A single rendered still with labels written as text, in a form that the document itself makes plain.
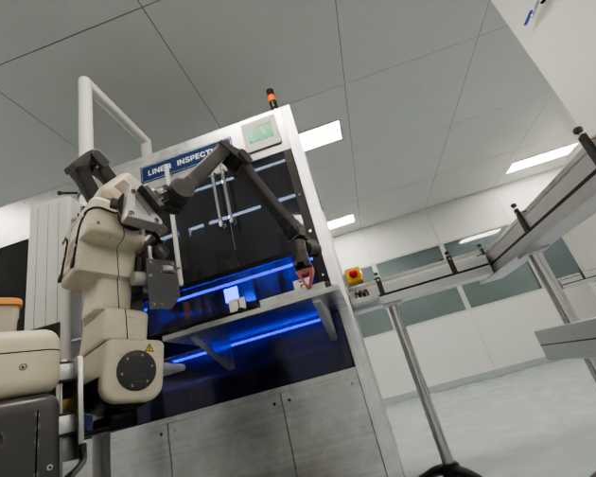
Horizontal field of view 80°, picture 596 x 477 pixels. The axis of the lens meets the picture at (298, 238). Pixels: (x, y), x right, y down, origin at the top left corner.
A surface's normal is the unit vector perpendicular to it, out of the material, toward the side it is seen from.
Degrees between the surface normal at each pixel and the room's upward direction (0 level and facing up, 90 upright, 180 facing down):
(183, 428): 90
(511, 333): 90
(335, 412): 90
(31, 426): 90
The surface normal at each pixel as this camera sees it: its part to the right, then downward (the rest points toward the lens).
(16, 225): -0.20, -0.33
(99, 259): 0.69, -0.43
